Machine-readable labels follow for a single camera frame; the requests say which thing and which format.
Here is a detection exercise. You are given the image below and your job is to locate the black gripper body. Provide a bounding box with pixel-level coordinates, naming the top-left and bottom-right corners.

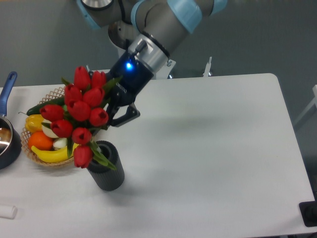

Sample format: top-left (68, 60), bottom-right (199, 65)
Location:
top-left (107, 52), bottom-right (154, 112)

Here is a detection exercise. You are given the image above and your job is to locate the red tulip bouquet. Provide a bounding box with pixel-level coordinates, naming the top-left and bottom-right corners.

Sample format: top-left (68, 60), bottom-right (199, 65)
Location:
top-left (40, 66), bottom-right (121, 170)

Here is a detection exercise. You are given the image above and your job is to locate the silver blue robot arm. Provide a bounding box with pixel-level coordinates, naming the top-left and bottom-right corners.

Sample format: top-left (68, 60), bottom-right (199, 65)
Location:
top-left (77, 0), bottom-right (227, 127)

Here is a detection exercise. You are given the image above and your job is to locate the dark grey ribbed vase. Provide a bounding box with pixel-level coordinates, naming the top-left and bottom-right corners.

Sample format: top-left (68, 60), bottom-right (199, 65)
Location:
top-left (87, 141), bottom-right (125, 191)

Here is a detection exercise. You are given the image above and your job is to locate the woven wicker basket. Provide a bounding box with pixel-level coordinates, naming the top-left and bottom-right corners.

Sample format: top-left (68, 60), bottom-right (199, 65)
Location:
top-left (20, 85), bottom-right (76, 167)

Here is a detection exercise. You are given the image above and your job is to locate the green cucumber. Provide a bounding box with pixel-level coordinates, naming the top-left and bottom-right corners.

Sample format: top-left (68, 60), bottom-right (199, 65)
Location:
top-left (18, 96), bottom-right (66, 117)

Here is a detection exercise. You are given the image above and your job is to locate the beige round slice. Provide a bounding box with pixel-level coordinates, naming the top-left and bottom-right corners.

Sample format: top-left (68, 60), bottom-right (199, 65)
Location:
top-left (42, 119), bottom-right (58, 139)

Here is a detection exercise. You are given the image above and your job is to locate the white garlic bulb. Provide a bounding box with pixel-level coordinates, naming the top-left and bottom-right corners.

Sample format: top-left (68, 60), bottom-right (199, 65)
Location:
top-left (53, 138), bottom-right (67, 150)

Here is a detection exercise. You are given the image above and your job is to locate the yellow bell pepper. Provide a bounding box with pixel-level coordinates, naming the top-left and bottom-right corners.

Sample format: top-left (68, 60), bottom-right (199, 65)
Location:
top-left (25, 114), bottom-right (44, 133)

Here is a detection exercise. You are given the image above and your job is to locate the orange fruit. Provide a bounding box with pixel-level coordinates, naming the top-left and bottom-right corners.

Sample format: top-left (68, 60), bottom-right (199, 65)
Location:
top-left (27, 131), bottom-right (53, 151)

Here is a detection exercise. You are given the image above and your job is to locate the yellow banana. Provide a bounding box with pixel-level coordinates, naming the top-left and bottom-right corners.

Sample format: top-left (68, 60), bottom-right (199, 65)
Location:
top-left (31, 143), bottom-right (79, 163)

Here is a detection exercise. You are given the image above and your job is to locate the white cylinder object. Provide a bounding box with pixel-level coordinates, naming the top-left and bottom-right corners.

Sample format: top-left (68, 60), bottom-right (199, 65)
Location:
top-left (0, 204), bottom-right (18, 220)

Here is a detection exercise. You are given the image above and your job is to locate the black device at edge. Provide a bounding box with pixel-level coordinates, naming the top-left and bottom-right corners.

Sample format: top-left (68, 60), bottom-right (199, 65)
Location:
top-left (299, 201), bottom-right (317, 227)

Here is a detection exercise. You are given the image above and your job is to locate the blue handled saucepan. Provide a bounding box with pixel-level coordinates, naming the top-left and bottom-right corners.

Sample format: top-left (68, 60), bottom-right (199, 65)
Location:
top-left (0, 71), bottom-right (21, 170)

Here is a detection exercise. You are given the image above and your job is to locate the white furniture frame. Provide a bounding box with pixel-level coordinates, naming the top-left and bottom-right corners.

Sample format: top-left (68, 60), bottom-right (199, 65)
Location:
top-left (293, 85), bottom-right (317, 130)

